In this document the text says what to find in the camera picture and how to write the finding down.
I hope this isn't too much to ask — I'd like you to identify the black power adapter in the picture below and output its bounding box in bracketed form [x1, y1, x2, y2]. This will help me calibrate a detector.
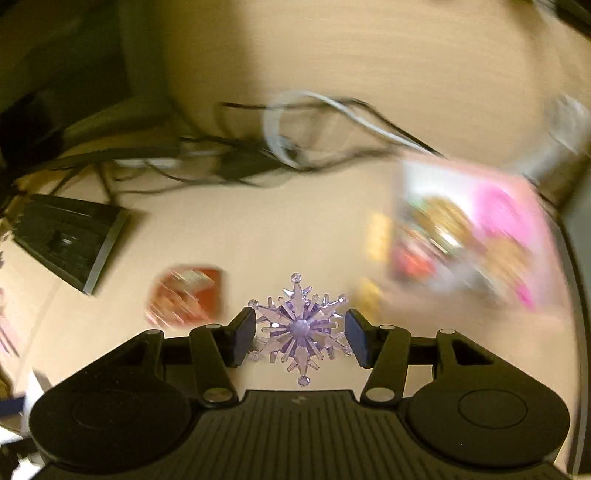
[217, 152, 287, 184]

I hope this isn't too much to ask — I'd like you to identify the white looped cable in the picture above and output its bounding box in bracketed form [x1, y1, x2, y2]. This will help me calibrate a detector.
[262, 90, 444, 169]

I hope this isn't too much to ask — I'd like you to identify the purple plastic snowflake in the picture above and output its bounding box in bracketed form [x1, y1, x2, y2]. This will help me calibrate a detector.
[248, 272, 354, 387]

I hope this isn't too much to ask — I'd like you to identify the small yellow toy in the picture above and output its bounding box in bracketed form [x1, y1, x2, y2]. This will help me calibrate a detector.
[358, 277, 384, 319]

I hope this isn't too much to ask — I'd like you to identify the pink cardboard box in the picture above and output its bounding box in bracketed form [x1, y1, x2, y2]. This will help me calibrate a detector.
[390, 154, 566, 310]

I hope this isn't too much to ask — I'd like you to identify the black monitor stand base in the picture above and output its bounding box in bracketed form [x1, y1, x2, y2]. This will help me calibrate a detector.
[11, 194, 132, 296]

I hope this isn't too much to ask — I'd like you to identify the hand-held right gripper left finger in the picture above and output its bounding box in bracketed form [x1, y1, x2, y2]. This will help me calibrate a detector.
[111, 307, 257, 409]

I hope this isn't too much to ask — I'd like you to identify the white power strip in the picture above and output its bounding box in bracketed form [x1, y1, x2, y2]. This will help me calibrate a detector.
[113, 157, 181, 169]

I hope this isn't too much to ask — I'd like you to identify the pink plastic toy basket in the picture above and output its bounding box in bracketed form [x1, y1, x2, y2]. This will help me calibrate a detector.
[475, 185, 541, 310]

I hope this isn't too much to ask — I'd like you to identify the yellow toy brick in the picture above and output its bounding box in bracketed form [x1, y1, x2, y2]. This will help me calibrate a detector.
[367, 212, 393, 260]

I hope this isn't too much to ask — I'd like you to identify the red printed snack packet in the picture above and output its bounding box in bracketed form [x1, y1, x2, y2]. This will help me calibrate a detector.
[145, 264, 225, 328]

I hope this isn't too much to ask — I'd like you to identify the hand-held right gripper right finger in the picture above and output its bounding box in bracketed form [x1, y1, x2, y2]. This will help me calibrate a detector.
[345, 308, 490, 409]

